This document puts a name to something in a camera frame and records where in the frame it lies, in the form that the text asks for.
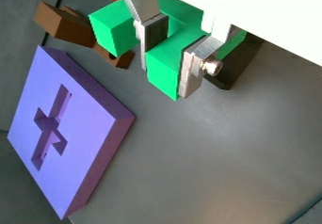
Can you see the green U-shaped block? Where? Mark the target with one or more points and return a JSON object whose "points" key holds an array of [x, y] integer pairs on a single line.
{"points": [[113, 24]]}

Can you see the purple board with cross slot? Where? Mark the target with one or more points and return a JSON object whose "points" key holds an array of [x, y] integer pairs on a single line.
{"points": [[67, 128]]}

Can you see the brown T-shaped block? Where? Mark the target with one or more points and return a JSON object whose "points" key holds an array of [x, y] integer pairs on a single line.
{"points": [[67, 25]]}

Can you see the black angle bracket fixture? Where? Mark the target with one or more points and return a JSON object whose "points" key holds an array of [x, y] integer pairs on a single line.
{"points": [[236, 62]]}

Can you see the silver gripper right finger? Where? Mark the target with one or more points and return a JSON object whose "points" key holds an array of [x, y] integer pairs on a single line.
{"points": [[204, 59]]}

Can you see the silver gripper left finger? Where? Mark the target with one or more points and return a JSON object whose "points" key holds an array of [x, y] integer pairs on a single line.
{"points": [[150, 23]]}

